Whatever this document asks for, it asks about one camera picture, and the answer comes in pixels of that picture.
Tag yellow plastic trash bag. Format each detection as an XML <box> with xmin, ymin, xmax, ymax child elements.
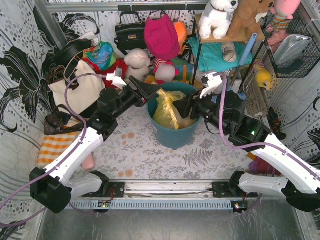
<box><xmin>152</xmin><ymin>89</ymin><xmax>197</xmax><ymax>130</ymax></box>

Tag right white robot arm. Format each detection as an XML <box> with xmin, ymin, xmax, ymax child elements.
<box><xmin>173</xmin><ymin>90</ymin><xmax>320</xmax><ymax>212</ymax></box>

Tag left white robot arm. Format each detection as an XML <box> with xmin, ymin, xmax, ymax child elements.
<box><xmin>29</xmin><ymin>76</ymin><xmax>161</xmax><ymax>214</ymax></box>

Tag teal plastic trash bin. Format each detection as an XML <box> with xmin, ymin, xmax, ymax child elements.
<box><xmin>146</xmin><ymin>81</ymin><xmax>202</xmax><ymax>150</ymax></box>

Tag cream canvas tote bag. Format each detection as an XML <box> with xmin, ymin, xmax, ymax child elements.
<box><xmin>49</xmin><ymin>60</ymin><xmax>106</xmax><ymax>114</ymax></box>

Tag pink faced striped doll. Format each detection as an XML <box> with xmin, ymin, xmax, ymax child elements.
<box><xmin>153</xmin><ymin>58</ymin><xmax>180</xmax><ymax>85</ymax></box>

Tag white plush lamb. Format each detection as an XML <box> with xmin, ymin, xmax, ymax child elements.
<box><xmin>124</xmin><ymin>48</ymin><xmax>151</xmax><ymax>82</ymax></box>

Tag rainbow striped folded towel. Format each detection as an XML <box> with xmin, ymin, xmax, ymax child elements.
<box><xmin>145</xmin><ymin>57</ymin><xmax>194</xmax><ymax>84</ymax></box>

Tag red folded clothes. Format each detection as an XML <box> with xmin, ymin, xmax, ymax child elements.
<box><xmin>93</xmin><ymin>58</ymin><xmax>128</xmax><ymax>80</ymax></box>

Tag white shoe box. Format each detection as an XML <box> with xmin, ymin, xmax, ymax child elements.
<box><xmin>195</xmin><ymin>71</ymin><xmax>242</xmax><ymax>95</ymax></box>

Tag teal folded cloth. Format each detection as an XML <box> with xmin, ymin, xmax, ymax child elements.
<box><xmin>197</xmin><ymin>42</ymin><xmax>246</xmax><ymax>72</ymax></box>

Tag magenta felt hat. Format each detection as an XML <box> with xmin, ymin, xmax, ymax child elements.
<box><xmin>144</xmin><ymin>13</ymin><xmax>180</xmax><ymax>61</ymax></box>

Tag black leather handbag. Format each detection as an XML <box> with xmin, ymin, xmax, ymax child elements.
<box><xmin>114</xmin><ymin>11</ymin><xmax>148</xmax><ymax>56</ymax></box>

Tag colourful rainbow cloth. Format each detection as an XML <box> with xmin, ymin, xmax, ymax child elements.
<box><xmin>82</xmin><ymin>41</ymin><xmax>117</xmax><ymax>71</ymax></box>

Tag orange plush toy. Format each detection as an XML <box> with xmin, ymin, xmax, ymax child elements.
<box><xmin>173</xmin><ymin>21</ymin><xmax>187</xmax><ymax>48</ymax></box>

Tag yellow plush duck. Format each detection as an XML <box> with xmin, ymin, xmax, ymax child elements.
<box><xmin>253</xmin><ymin>61</ymin><xmax>272</xmax><ymax>91</ymax></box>

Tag black orange patterned cloth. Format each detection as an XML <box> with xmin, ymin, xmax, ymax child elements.
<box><xmin>267</xmin><ymin>107</ymin><xmax>287</xmax><ymax>141</ymax></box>

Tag white plush dog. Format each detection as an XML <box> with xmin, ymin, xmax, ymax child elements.
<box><xmin>199</xmin><ymin>0</ymin><xmax>239</xmax><ymax>40</ymax></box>

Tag magenta red sock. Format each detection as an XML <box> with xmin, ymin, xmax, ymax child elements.
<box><xmin>249</xmin><ymin>157</ymin><xmax>281</xmax><ymax>176</ymax></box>

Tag brown plush teddy bear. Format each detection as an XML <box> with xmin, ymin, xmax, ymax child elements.
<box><xmin>227</xmin><ymin>0</ymin><xmax>275</xmax><ymax>39</ymax></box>

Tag orange checkered cloth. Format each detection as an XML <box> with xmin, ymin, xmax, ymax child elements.
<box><xmin>37</xmin><ymin>132</ymin><xmax>80</xmax><ymax>168</ymax></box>

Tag pink plush toy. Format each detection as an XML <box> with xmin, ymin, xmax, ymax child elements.
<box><xmin>265</xmin><ymin>0</ymin><xmax>301</xmax><ymax>46</ymax></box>

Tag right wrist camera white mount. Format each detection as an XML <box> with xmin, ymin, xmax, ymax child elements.
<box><xmin>200</xmin><ymin>72</ymin><xmax>223</xmax><ymax>99</ymax></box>

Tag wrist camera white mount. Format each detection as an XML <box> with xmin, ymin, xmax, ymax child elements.
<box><xmin>200</xmin><ymin>72</ymin><xmax>223</xmax><ymax>99</ymax></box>
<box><xmin>106</xmin><ymin>68</ymin><xmax>127</xmax><ymax>90</ymax></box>

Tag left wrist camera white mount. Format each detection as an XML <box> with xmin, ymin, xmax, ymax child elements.
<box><xmin>106</xmin><ymin>68</ymin><xmax>127</xmax><ymax>90</ymax></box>

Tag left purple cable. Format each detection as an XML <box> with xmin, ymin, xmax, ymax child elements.
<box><xmin>0</xmin><ymin>72</ymin><xmax>111</xmax><ymax>228</ymax></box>

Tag chenille mop with metal handle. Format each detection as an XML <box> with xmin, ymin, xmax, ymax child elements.
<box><xmin>243</xmin><ymin>76</ymin><xmax>268</xmax><ymax>119</ymax></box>

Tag blue handled mop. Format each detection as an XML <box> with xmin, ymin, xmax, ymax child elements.
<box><xmin>229</xmin><ymin>32</ymin><xmax>258</xmax><ymax>87</ymax></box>

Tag black wire basket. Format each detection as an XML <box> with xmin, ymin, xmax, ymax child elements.
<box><xmin>261</xmin><ymin>13</ymin><xmax>313</xmax><ymax>79</ymax></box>

